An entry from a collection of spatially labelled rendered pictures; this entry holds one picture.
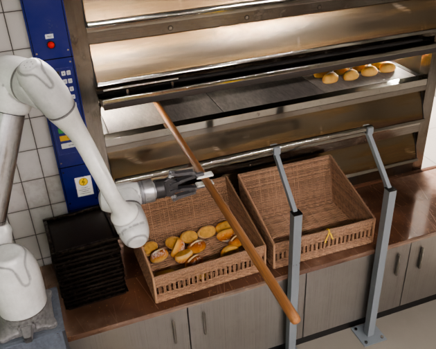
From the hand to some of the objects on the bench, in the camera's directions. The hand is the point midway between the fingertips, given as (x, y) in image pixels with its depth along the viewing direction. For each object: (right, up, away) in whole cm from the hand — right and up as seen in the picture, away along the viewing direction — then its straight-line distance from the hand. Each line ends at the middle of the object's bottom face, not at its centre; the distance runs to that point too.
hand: (204, 179), depth 209 cm
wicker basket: (+50, -27, +71) cm, 91 cm away
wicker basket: (-6, -39, +55) cm, 68 cm away
